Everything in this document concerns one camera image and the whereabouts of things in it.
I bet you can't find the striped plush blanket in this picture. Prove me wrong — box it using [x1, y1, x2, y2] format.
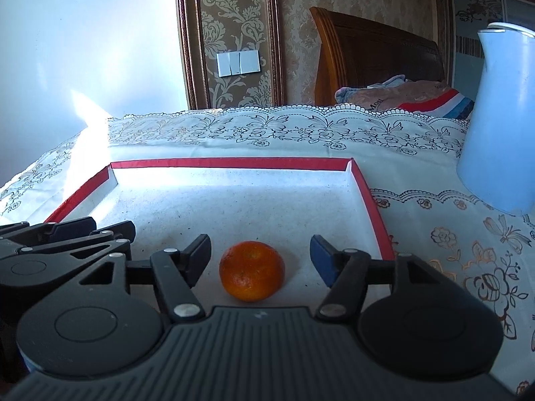
[334, 74, 476, 120]

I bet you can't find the wardrobe with patterned doors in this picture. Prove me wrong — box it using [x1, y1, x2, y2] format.
[445, 0, 535, 93]

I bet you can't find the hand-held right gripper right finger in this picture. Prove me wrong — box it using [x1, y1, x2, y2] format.
[309, 235, 444, 322]

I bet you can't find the white wall light switch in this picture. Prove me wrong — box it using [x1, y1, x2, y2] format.
[217, 49, 261, 78]

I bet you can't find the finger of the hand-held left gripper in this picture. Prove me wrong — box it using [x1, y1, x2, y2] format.
[17, 221, 137, 260]
[0, 216, 98, 244]

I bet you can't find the orange tangerine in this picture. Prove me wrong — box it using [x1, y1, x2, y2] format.
[219, 241, 286, 302]

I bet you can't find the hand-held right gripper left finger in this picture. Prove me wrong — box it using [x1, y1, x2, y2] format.
[74, 234, 212, 323]

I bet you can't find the white electric kettle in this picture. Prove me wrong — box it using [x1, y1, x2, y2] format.
[456, 22, 535, 216]

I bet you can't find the framed damask wall panel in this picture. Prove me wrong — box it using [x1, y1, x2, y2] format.
[175, 0, 287, 110]

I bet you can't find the red shallow cardboard box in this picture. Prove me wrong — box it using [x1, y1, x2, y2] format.
[44, 157, 396, 307]

